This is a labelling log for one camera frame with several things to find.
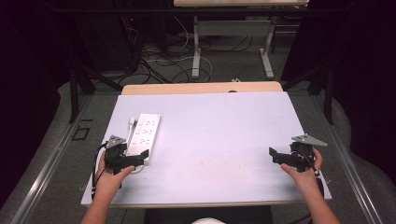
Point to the black square floor socket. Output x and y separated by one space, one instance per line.
81 133

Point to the white power strip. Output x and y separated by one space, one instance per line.
144 133

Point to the white-legged desk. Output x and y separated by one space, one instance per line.
232 28

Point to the person's right hand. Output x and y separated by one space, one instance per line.
303 178

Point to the person's left hand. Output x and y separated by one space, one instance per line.
109 183

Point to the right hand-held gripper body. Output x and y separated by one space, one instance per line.
304 151

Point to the aluminium floor rail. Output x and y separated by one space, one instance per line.
46 168
348 161

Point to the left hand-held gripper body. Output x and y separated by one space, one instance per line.
114 151

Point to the pale table cover sheet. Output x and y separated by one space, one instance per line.
211 146

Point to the dark computer tower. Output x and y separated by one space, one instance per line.
107 43

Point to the person's dark clothing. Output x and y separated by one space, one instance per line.
174 215

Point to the black metal stand frame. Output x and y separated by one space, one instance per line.
327 93
74 93

